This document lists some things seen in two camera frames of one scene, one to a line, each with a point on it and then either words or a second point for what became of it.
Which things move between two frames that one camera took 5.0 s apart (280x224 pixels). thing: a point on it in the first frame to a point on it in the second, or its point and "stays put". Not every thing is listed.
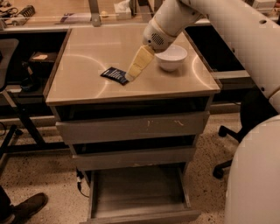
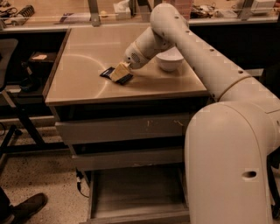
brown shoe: (23, 210) stays put
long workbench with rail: (60, 16) stays put
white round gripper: (155, 38) to (132, 58)
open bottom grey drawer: (139, 193) stays put
